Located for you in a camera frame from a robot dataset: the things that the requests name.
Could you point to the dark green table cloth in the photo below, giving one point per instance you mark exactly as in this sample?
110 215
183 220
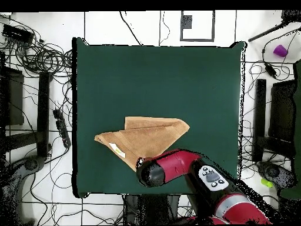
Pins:
200 82

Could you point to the black power strip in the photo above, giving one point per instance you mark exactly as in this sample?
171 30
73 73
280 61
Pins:
61 128

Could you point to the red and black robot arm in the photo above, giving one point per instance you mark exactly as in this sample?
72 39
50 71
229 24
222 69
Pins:
174 164

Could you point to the dark grey square plate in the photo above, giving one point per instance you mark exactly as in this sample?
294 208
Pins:
187 22

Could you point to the tan towel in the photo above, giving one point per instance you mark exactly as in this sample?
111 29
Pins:
145 139

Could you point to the dark green draped fabric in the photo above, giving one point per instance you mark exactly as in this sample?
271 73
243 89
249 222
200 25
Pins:
298 117

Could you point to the purple cup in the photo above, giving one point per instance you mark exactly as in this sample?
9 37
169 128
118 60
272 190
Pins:
280 50

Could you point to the black flat panel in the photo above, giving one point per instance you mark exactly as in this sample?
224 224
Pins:
13 98
282 110

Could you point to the black hub box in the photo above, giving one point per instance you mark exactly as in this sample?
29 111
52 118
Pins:
17 33

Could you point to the black power adapter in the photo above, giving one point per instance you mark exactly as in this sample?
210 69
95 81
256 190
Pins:
270 70

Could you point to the black floor stand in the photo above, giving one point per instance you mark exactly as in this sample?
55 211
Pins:
259 117
43 113

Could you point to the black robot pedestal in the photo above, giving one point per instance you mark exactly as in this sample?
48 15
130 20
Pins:
150 209

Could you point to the dark grey curved device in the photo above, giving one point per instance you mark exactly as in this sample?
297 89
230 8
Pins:
274 173
30 164

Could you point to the lime green object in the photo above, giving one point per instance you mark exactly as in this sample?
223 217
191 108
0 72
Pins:
267 182

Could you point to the black rod stand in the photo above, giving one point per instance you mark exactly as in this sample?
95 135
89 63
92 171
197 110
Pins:
265 33

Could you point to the grey square frame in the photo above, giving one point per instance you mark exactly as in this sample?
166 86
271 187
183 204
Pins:
181 35

